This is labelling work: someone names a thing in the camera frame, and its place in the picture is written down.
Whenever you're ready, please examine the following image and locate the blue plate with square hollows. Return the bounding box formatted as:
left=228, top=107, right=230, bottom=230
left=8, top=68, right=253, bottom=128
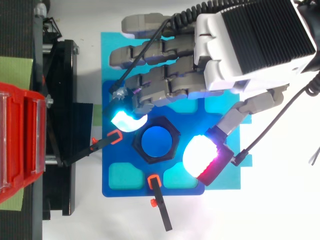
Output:
left=101, top=80, right=206, bottom=198

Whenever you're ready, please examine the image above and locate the red storage bin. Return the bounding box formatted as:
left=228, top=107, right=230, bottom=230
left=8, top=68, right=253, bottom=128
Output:
left=0, top=81, right=48, bottom=205

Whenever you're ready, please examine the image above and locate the black stand with green tape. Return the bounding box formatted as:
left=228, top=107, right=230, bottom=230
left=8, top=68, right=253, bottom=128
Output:
left=0, top=0, right=95, bottom=221

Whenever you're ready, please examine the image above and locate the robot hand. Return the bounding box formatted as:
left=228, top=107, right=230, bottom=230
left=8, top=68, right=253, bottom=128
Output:
left=108, top=0, right=317, bottom=187

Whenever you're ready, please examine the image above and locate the black-and-orange clip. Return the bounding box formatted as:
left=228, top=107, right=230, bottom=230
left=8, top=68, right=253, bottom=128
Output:
left=146, top=174, right=173, bottom=232
left=62, top=129, right=123, bottom=168

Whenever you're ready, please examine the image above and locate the turquoise plate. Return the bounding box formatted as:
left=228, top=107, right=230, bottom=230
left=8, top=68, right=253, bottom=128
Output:
left=100, top=31, right=253, bottom=190

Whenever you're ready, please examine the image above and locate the black coiled cable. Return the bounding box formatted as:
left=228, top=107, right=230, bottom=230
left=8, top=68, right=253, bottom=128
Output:
left=163, top=0, right=292, bottom=36

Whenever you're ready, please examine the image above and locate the thin black cable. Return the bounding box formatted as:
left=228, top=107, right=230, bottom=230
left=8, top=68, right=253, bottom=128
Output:
left=230, top=74, right=320, bottom=167
left=109, top=18, right=173, bottom=95

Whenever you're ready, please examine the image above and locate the large black nut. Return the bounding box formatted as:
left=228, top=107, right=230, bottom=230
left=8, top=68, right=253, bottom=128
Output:
left=131, top=116, right=181, bottom=165

